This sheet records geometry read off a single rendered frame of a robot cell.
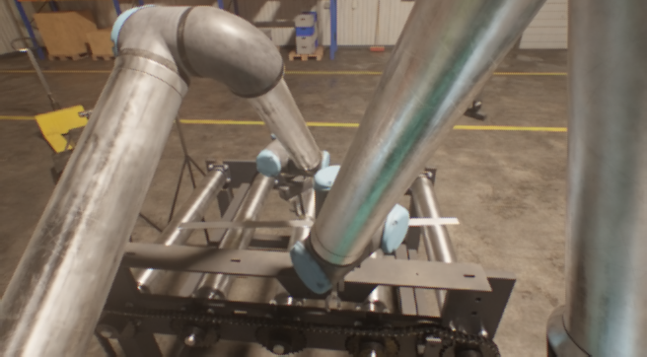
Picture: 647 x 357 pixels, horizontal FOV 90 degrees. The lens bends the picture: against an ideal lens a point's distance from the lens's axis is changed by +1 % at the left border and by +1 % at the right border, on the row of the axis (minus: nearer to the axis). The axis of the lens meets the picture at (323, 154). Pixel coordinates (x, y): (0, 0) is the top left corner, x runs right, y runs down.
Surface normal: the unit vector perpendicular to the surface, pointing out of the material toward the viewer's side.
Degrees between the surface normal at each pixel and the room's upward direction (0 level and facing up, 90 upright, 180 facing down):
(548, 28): 90
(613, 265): 91
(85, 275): 73
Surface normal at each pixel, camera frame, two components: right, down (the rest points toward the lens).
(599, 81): -0.92, 0.29
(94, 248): 0.75, -0.09
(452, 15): -0.65, 0.43
